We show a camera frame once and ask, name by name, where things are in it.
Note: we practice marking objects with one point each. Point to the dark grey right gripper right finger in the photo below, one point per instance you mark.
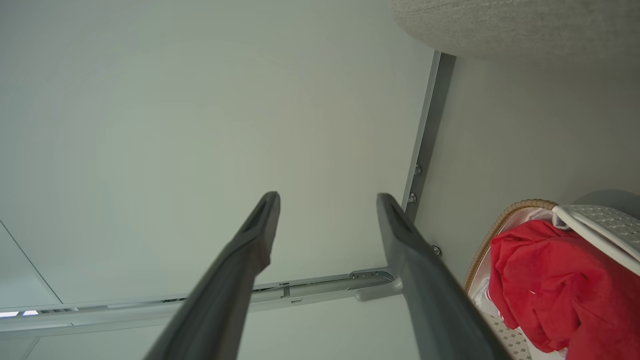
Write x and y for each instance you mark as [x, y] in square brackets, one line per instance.
[435, 310]

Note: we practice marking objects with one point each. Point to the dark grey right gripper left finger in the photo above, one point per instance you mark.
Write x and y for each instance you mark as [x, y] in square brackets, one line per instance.
[220, 300]

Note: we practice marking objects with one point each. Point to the red garment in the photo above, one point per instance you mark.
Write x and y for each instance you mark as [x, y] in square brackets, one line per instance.
[550, 290]

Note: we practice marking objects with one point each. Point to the grey fabric sofa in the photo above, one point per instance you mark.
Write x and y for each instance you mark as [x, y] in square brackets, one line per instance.
[525, 25]

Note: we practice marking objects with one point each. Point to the white basket liner bag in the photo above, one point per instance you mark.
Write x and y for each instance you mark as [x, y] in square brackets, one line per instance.
[530, 215]

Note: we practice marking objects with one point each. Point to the white laundry basket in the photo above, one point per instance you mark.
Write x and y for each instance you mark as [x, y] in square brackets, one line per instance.
[605, 225]

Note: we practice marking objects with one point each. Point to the grey partition base rail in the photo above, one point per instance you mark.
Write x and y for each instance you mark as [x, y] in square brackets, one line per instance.
[432, 125]

